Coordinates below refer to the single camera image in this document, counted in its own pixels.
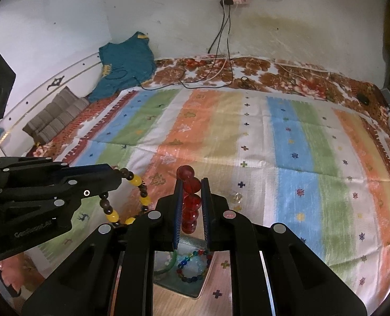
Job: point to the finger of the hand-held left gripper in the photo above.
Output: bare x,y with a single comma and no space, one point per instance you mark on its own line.
99,182
83,168

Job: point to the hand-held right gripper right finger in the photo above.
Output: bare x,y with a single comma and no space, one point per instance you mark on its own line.
206,217

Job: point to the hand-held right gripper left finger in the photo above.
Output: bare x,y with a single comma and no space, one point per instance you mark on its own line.
178,217

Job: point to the green jade bangle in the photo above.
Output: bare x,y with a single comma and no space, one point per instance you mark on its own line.
172,265

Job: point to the silver metal tin box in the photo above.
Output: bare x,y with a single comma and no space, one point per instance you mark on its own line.
168,302

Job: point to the person's left hand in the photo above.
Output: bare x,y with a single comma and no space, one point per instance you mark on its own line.
10,276

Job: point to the grey striped pillow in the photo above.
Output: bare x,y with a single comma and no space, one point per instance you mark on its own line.
57,115

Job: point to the striped colourful cloth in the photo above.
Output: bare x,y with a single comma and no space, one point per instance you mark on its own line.
280,171

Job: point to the teal shirt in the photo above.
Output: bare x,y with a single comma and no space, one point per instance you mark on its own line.
126,62

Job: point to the small black round object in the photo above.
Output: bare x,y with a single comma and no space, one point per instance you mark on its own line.
363,99

